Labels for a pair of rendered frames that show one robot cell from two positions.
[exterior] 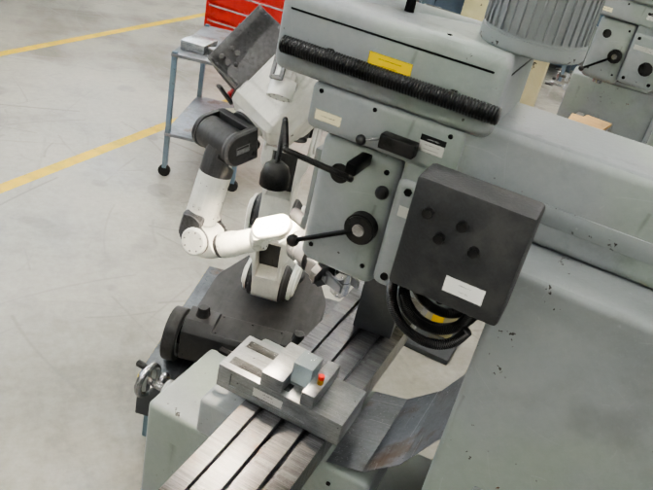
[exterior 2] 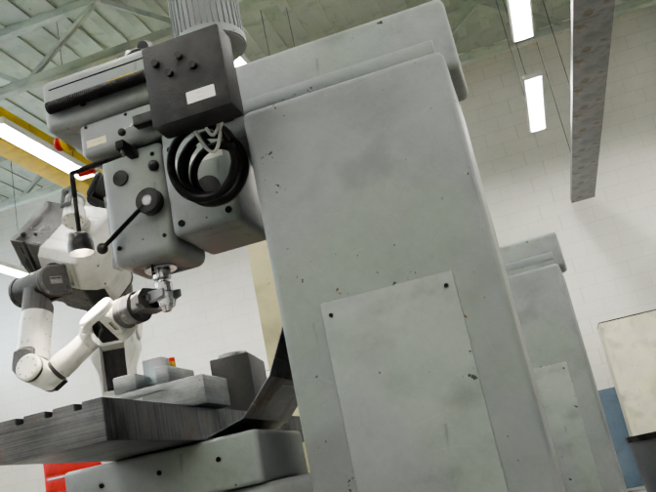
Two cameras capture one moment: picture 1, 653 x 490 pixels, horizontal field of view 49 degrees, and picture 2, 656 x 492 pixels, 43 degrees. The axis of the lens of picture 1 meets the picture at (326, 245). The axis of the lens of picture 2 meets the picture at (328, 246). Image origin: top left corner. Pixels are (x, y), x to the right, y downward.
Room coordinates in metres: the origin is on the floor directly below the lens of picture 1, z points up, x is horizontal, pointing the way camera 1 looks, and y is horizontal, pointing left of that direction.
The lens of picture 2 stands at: (-0.67, -0.23, 0.65)
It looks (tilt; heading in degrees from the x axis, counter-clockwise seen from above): 16 degrees up; 353
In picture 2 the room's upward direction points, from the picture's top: 12 degrees counter-clockwise
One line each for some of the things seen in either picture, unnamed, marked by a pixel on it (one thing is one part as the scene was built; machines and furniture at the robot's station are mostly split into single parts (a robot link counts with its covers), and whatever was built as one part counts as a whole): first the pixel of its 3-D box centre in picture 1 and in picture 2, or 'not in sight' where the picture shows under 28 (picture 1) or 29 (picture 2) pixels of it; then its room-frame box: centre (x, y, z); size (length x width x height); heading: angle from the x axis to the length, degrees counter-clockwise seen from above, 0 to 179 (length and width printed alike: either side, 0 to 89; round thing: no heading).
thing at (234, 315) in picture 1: (266, 297); not in sight; (2.27, 0.18, 0.59); 0.64 x 0.52 x 0.33; 176
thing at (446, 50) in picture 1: (406, 52); (141, 101); (1.48, -0.07, 1.81); 0.47 x 0.26 x 0.16; 70
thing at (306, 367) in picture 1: (306, 368); (158, 371); (1.39, -0.02, 1.02); 0.06 x 0.05 x 0.06; 160
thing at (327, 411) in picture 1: (292, 381); (150, 397); (1.40, 0.01, 0.96); 0.35 x 0.15 x 0.11; 70
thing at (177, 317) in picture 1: (176, 332); not in sight; (2.05, 0.46, 0.50); 0.20 x 0.05 x 0.20; 176
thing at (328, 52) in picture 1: (386, 77); (121, 84); (1.33, -0.04, 1.79); 0.45 x 0.04 x 0.04; 70
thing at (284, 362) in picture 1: (285, 367); (139, 386); (1.41, 0.03, 1.00); 0.15 x 0.06 x 0.04; 160
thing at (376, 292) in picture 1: (387, 288); (242, 389); (1.86, -0.21, 1.01); 0.22 x 0.12 x 0.20; 168
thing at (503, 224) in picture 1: (463, 245); (190, 81); (1.06, -0.22, 1.62); 0.20 x 0.09 x 0.21; 70
